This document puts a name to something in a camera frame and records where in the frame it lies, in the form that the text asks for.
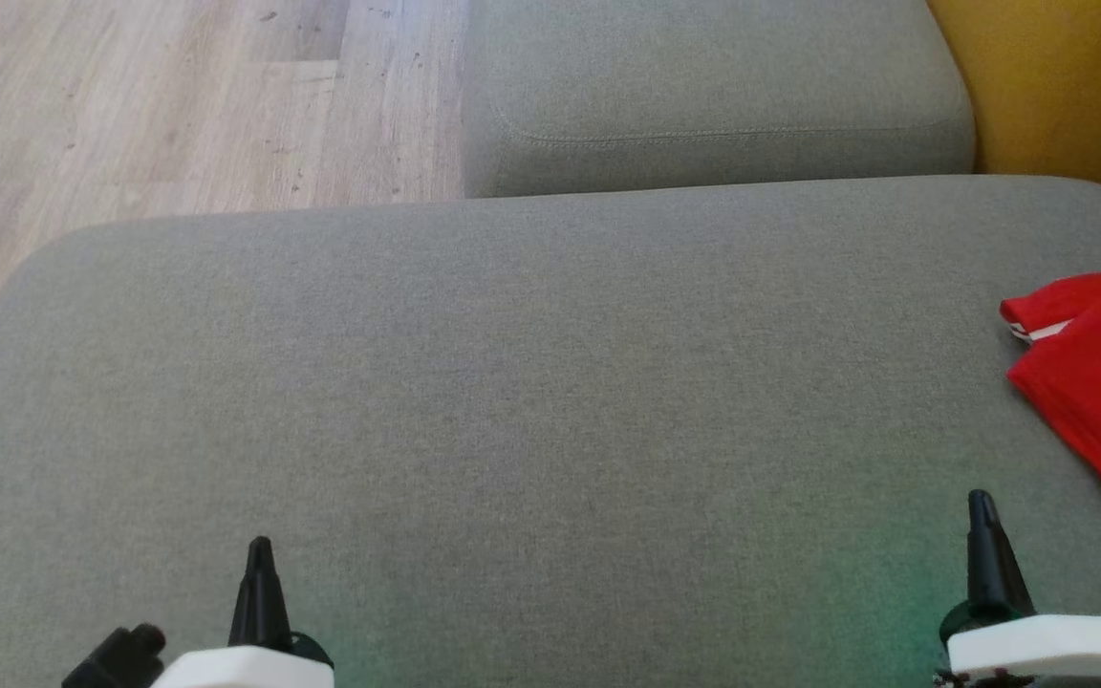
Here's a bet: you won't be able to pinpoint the large yellow sofa backrest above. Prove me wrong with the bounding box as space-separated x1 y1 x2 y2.
926 0 1101 216

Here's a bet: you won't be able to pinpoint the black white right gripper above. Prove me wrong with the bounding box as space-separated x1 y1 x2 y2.
938 488 1101 682

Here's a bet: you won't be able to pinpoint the large grey sofa chaise cushion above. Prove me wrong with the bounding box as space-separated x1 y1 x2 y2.
0 175 1101 688

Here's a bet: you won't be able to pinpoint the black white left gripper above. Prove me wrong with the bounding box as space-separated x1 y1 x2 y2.
151 535 336 688

